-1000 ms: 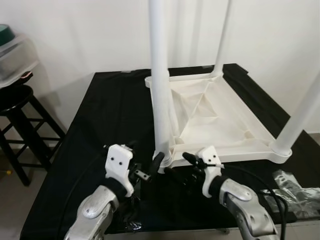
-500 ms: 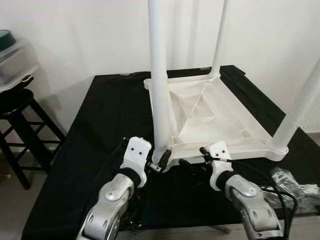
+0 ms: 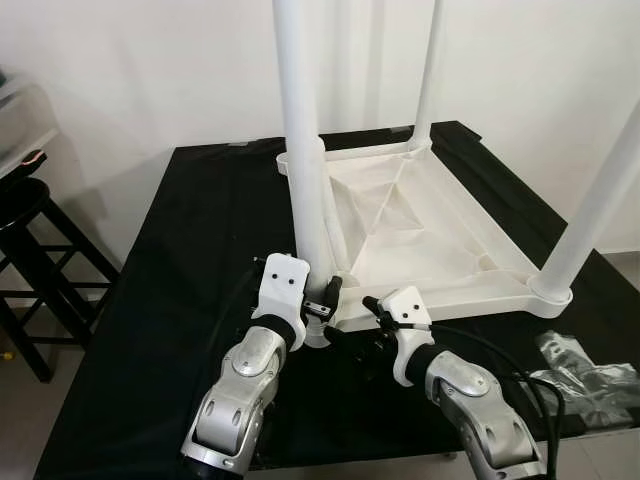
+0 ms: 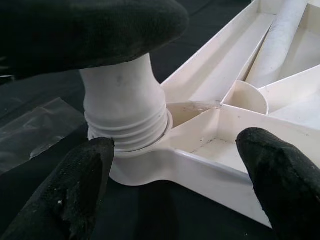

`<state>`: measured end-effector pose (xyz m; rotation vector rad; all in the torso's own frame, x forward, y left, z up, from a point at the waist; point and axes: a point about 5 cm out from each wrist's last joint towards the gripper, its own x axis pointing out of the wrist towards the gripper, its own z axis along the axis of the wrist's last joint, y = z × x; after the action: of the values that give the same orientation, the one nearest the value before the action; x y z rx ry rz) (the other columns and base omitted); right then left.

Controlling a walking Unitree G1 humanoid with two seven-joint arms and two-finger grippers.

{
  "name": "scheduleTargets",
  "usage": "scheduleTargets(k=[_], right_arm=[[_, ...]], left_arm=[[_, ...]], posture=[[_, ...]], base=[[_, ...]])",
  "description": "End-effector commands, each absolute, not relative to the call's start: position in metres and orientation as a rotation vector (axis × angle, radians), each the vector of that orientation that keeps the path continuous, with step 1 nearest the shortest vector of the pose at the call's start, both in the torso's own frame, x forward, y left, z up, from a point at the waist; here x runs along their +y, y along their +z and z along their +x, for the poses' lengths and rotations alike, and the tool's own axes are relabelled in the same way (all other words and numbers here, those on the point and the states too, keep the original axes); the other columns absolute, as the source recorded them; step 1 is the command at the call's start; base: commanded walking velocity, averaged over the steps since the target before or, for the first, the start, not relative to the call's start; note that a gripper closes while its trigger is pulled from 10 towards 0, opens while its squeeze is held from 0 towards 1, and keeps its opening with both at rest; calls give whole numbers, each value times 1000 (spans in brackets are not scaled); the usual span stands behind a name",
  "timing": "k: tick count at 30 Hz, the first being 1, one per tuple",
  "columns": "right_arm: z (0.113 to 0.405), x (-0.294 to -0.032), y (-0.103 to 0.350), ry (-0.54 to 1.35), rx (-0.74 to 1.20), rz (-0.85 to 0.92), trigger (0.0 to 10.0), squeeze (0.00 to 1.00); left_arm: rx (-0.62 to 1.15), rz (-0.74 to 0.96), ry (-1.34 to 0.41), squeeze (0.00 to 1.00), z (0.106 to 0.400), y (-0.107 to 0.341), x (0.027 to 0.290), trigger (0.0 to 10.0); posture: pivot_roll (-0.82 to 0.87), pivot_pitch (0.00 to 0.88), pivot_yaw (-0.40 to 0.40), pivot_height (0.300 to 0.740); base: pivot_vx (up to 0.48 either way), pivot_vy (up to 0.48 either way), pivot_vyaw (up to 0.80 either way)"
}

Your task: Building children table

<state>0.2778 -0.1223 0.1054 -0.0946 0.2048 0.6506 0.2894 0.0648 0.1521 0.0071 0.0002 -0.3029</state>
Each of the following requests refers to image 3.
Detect cream plastic table top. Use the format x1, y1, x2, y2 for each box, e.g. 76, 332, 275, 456
276, 138, 573, 333

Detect clear plastic bag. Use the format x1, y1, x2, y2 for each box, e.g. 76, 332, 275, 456
528, 330, 640, 429

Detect black stool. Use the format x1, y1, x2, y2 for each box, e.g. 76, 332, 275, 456
0, 178, 119, 383

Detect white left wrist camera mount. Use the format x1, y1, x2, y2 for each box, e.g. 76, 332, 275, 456
250, 253, 311, 346

